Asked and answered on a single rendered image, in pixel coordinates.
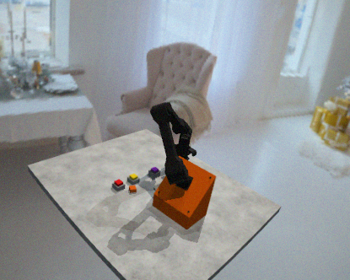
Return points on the yellow button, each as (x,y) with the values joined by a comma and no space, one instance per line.
(133,179)

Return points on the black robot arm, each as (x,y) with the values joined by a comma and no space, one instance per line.
(176,172)

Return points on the red button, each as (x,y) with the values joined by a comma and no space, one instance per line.
(118,185)

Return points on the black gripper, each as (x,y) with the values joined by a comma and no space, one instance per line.
(185,151)

